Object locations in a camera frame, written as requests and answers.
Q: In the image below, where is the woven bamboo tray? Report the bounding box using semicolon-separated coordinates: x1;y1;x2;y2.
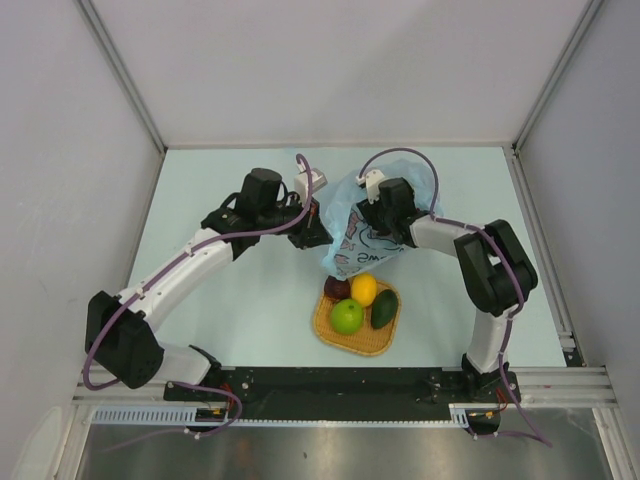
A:
312;280;402;357

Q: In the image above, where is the right slotted cable duct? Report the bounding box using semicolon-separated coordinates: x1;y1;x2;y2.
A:
448;403;501;430

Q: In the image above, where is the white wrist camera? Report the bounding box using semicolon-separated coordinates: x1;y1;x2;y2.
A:
356;169;386;204
293;168;328;203

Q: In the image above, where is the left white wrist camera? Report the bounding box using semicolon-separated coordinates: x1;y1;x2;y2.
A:
293;168;328;203

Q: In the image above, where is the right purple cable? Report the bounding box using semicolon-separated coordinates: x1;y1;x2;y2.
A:
359;147;554;448

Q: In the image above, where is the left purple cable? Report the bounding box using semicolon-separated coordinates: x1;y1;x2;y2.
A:
81;152;318;443

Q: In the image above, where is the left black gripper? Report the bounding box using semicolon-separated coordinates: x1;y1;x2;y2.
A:
258;193;333;250

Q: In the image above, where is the dark red fake fruit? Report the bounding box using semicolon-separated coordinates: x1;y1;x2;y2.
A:
324;276;351;301

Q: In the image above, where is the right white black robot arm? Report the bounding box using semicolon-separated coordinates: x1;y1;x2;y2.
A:
357;170;538;401

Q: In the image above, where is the left slotted cable duct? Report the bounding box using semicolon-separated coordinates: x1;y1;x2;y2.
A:
92;406;228;427

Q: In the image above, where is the aluminium frame rail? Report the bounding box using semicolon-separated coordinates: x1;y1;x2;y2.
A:
71;367;617;408

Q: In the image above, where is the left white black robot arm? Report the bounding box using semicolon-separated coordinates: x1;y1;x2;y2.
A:
82;166;331;400

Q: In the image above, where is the blue plastic bag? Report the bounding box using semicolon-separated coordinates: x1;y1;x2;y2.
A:
315;158;436;280

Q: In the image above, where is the light green fake fruit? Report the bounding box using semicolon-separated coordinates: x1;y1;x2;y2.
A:
330;299;365;335

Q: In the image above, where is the slotted cable duct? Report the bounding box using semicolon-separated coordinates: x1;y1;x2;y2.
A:
92;406;228;427
448;403;501;430

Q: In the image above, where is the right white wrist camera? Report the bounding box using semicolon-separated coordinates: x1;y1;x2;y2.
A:
356;169;386;204

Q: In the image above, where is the purple cable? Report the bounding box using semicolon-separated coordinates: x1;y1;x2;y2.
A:
81;152;318;443
359;147;554;448

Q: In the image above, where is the yellow fake lemon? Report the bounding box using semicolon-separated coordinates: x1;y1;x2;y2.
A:
351;273;378;308

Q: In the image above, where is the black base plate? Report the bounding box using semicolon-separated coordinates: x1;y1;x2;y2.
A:
163;365;522;422

